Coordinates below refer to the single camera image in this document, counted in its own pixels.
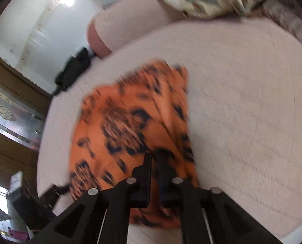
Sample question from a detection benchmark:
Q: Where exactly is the stained glass door panel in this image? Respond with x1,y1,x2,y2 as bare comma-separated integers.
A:
0,81,46,153

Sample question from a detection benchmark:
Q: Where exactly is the pink quilted cushion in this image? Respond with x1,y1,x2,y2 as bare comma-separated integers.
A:
87,0,243,58

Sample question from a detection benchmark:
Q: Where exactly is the brown patterned pillow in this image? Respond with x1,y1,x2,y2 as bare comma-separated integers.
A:
261,0,302,54

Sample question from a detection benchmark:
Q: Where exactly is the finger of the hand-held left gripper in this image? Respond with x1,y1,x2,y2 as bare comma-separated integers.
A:
52,184,71,197

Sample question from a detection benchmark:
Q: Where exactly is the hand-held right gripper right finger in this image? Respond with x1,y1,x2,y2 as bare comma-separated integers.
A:
157,152,283,244

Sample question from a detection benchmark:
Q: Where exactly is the orange floral garment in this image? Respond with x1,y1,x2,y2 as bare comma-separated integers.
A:
69,60,200,228

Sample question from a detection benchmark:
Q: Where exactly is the black cloth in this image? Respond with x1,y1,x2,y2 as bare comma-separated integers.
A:
55,47,92,96

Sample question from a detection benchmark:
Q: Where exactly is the wooden door frame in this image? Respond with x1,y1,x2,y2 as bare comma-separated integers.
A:
0,47,52,196

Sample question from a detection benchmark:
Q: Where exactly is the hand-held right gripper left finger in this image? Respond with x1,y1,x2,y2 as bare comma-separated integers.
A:
33,153,153,244

